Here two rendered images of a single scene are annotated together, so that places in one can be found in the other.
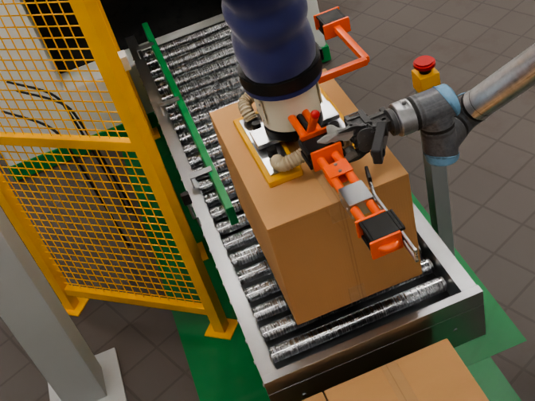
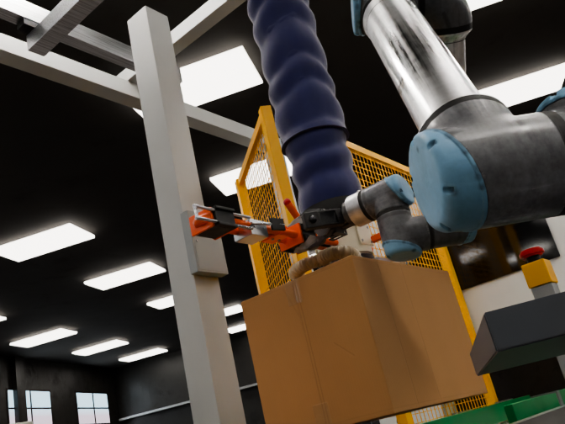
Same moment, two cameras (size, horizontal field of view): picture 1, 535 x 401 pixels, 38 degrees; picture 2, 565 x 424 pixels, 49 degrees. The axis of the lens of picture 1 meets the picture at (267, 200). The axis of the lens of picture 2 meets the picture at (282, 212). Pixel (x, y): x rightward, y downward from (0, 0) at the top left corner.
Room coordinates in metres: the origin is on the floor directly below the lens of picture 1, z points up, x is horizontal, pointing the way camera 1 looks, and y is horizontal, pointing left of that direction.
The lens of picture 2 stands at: (0.23, -1.30, 0.67)
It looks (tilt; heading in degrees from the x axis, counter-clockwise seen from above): 20 degrees up; 42
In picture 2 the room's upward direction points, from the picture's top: 14 degrees counter-clockwise
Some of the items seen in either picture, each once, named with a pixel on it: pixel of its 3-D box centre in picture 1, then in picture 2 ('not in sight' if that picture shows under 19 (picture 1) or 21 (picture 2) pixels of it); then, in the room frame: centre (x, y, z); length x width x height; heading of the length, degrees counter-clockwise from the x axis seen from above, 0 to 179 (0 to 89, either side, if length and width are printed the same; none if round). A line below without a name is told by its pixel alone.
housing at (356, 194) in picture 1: (357, 199); (250, 231); (1.32, -0.20, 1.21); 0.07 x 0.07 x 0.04; 8
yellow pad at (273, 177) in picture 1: (265, 142); not in sight; (1.77, -0.04, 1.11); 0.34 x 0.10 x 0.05; 8
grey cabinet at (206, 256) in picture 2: not in sight; (204, 244); (2.02, 0.82, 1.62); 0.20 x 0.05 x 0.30; 7
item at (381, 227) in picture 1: (378, 234); (212, 224); (1.19, -0.21, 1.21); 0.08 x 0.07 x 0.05; 8
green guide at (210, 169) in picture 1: (173, 109); (466, 421); (2.88, 0.27, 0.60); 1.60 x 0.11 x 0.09; 7
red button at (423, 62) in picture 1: (424, 65); (532, 256); (2.03, -0.61, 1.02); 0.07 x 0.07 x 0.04
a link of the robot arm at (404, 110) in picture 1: (401, 117); (359, 208); (1.56, -0.39, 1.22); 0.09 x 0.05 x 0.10; 7
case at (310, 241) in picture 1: (312, 190); (367, 348); (1.76, -0.14, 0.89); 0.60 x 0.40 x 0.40; 7
